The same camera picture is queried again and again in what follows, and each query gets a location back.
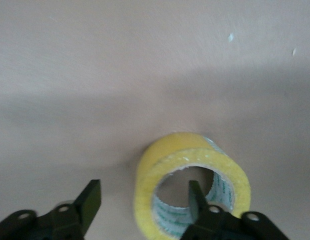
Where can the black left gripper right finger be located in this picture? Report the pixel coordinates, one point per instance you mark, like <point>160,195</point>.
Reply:
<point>194,200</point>

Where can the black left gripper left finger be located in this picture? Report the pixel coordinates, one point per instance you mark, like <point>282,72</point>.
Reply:
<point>89,200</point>

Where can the yellow clear tape roll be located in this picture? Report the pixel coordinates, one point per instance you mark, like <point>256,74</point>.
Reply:
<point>149,175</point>

